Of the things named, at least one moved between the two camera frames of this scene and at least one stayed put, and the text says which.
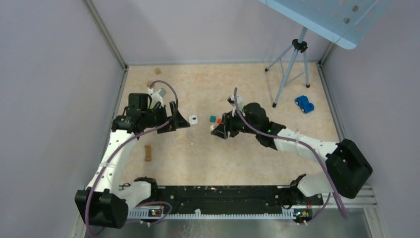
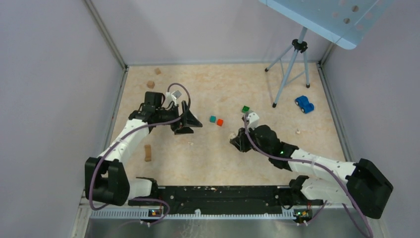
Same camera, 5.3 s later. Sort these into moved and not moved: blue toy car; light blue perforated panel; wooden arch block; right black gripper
Moved: right black gripper
Not moved: wooden arch block; blue toy car; light blue perforated panel
